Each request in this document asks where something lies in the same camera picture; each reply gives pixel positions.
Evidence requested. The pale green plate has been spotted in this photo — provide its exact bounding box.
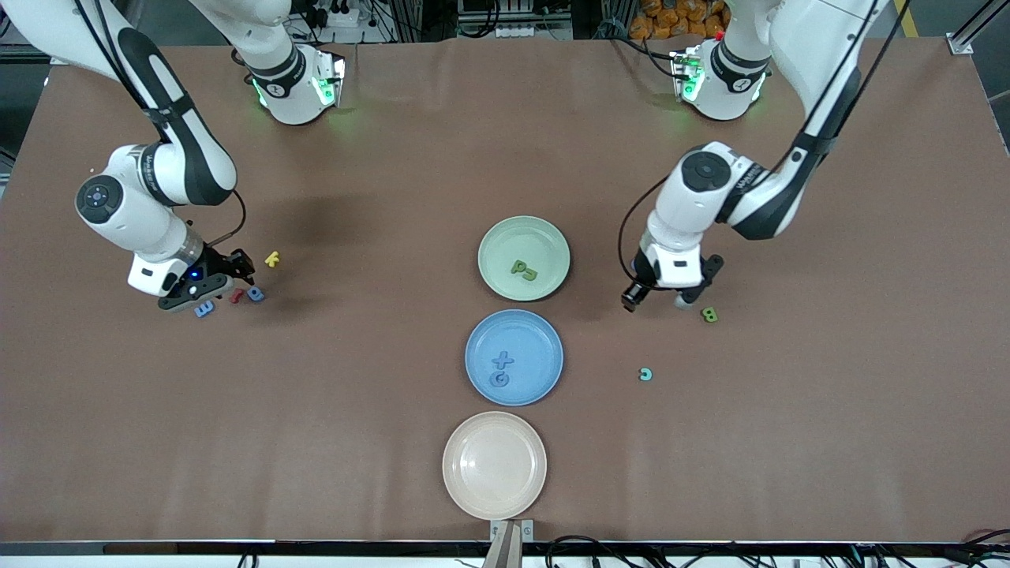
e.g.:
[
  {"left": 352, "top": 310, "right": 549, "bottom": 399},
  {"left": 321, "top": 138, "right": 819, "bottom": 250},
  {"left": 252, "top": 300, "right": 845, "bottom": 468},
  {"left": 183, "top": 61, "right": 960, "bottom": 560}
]
[{"left": 477, "top": 215, "right": 571, "bottom": 302}]

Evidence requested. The blue plate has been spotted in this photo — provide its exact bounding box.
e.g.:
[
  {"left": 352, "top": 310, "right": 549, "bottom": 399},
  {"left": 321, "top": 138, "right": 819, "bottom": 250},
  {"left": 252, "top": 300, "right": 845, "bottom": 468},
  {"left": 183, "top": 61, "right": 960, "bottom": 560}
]
[{"left": 465, "top": 309, "right": 565, "bottom": 407}]

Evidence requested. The beige plate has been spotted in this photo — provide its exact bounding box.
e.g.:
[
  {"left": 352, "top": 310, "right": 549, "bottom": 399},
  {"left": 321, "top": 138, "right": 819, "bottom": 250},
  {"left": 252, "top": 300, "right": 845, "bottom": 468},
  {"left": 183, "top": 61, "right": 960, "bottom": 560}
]
[{"left": 442, "top": 411, "right": 548, "bottom": 521}]

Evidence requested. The orange objects pile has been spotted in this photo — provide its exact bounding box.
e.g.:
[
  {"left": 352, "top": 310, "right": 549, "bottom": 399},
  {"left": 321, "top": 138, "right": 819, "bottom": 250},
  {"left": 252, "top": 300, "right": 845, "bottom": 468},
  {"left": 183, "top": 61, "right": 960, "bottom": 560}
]
[{"left": 629, "top": 0, "right": 731, "bottom": 40}]

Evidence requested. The brown paper table cover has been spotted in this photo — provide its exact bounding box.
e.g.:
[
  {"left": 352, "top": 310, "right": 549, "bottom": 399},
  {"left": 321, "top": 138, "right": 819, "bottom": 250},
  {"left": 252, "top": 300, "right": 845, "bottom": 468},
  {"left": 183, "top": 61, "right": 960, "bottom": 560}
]
[{"left": 0, "top": 35, "right": 1010, "bottom": 545}]

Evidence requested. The white power strip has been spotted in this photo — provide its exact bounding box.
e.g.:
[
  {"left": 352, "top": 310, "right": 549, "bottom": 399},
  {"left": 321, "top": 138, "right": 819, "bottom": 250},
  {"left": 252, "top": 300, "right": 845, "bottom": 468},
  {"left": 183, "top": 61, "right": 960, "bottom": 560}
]
[
  {"left": 312, "top": 0, "right": 360, "bottom": 28},
  {"left": 496, "top": 24, "right": 573, "bottom": 39}
]

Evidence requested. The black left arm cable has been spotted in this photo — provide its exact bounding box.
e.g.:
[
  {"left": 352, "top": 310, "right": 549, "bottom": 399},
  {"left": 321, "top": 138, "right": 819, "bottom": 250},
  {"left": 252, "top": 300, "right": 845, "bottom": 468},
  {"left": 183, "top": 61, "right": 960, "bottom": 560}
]
[{"left": 618, "top": 0, "right": 908, "bottom": 307}]

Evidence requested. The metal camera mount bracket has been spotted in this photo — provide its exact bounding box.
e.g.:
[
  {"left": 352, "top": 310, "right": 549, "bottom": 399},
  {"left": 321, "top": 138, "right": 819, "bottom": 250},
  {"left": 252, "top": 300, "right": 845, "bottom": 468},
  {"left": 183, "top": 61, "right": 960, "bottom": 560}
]
[{"left": 483, "top": 519, "right": 535, "bottom": 568}]

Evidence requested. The black table edge rail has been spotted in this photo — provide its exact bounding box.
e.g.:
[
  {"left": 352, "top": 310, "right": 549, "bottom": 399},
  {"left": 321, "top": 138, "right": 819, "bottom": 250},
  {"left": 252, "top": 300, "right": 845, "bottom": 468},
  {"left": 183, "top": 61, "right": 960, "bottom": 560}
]
[{"left": 0, "top": 540, "right": 1010, "bottom": 558}]

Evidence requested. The aluminium frame profile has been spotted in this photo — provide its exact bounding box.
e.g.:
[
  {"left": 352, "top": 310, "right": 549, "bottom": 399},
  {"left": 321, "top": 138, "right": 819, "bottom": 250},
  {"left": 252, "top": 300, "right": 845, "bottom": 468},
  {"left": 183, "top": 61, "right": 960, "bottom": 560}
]
[{"left": 947, "top": 0, "right": 1010, "bottom": 56}]

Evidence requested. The black floor cable bundle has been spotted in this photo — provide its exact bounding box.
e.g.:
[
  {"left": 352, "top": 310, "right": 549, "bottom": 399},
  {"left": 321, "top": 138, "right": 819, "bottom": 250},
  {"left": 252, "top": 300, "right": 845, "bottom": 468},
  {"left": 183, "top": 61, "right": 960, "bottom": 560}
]
[{"left": 544, "top": 530, "right": 1010, "bottom": 568}]

